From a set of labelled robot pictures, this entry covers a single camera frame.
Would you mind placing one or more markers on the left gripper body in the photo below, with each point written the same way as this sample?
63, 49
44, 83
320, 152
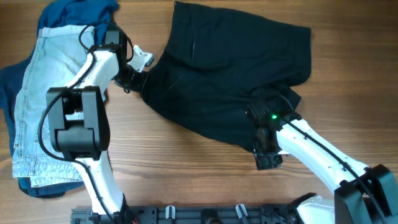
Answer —
130, 79

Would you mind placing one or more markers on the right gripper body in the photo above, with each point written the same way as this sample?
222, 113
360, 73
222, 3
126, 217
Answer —
266, 154

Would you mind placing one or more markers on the black shorts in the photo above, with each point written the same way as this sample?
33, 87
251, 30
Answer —
217, 61

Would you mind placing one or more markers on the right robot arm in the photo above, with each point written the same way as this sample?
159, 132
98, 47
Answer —
361, 194

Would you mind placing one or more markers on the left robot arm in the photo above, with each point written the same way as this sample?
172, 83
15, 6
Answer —
79, 127

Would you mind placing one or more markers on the dark blue garment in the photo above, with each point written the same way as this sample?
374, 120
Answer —
56, 14

